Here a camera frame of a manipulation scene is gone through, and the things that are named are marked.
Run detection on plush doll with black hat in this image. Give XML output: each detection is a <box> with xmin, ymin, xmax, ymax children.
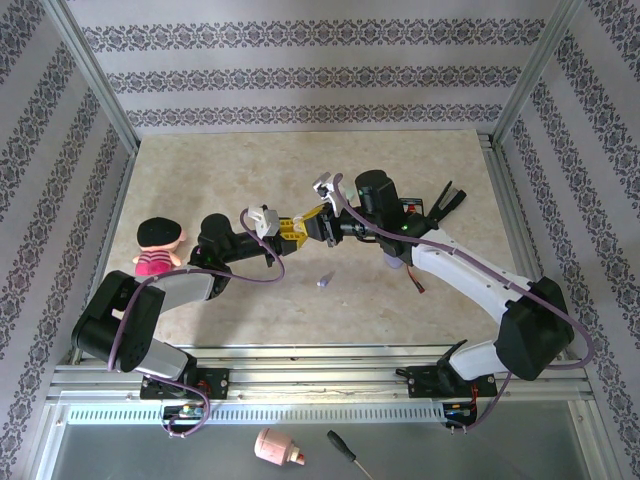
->
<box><xmin>132</xmin><ymin>216</ymin><xmax>189</xmax><ymax>277</ymax></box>

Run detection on black folding clip tool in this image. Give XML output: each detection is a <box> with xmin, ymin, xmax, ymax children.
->
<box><xmin>424</xmin><ymin>180</ymin><xmax>469</xmax><ymax>224</ymax></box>

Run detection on pink toy bottle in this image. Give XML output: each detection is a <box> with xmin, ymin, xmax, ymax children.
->
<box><xmin>253</xmin><ymin>427</ymin><xmax>307</xmax><ymax>469</ymax></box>

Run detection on grey metal sheet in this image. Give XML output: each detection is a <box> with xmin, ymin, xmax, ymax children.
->
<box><xmin>47</xmin><ymin>422</ymin><xmax>594</xmax><ymax>480</ymax></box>

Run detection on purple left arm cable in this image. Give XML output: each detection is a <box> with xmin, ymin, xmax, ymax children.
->
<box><xmin>107</xmin><ymin>207</ymin><xmax>287</xmax><ymax>441</ymax></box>

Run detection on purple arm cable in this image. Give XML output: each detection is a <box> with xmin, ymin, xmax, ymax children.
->
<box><xmin>107</xmin><ymin>207</ymin><xmax>287</xmax><ymax>441</ymax></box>
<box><xmin>329</xmin><ymin>172</ymin><xmax>596</xmax><ymax>436</ymax></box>

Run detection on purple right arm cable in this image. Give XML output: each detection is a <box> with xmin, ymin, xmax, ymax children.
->
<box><xmin>329</xmin><ymin>172</ymin><xmax>596</xmax><ymax>436</ymax></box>

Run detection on thin red wire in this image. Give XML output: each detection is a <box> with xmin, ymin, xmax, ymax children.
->
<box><xmin>402</xmin><ymin>264</ymin><xmax>426</xmax><ymax>294</ymax></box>

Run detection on aluminium table side rail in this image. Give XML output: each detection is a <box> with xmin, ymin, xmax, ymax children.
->
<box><xmin>69</xmin><ymin>144</ymin><xmax>139</xmax><ymax>364</ymax></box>
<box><xmin>477</xmin><ymin>130</ymin><xmax>569</xmax><ymax>361</ymax></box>

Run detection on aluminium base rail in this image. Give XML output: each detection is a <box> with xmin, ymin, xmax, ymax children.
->
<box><xmin>47</xmin><ymin>343</ymin><xmax>599</xmax><ymax>404</ymax></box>

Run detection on slotted grey cable duct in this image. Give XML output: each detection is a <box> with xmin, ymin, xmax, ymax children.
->
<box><xmin>64</xmin><ymin>402</ymin><xmax>446</xmax><ymax>426</ymax></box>

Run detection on black handled screwdriver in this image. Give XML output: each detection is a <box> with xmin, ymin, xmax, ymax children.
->
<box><xmin>326</xmin><ymin>429</ymin><xmax>374</xmax><ymax>480</ymax></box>

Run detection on aluminium frame post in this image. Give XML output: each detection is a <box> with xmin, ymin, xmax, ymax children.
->
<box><xmin>492</xmin><ymin>0</ymin><xmax>584</xmax><ymax>146</ymax></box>
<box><xmin>42</xmin><ymin>0</ymin><xmax>141</xmax><ymax>151</ymax></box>

